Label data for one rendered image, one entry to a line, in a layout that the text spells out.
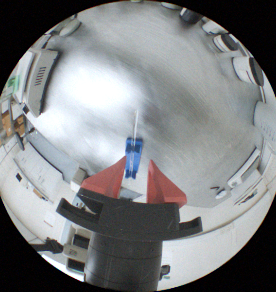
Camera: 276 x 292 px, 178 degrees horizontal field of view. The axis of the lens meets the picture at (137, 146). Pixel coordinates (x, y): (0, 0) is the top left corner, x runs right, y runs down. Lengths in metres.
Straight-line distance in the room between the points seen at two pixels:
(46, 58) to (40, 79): 0.05
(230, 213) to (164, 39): 1.23
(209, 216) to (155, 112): 1.17
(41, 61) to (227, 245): 1.49
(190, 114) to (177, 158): 0.11
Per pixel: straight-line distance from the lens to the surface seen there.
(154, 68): 0.17
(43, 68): 0.27
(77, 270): 0.86
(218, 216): 1.19
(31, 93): 0.28
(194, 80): 0.19
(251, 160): 0.56
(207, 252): 1.29
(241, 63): 0.27
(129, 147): 0.18
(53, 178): 2.64
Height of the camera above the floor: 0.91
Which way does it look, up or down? 54 degrees down
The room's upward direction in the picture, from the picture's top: 172 degrees counter-clockwise
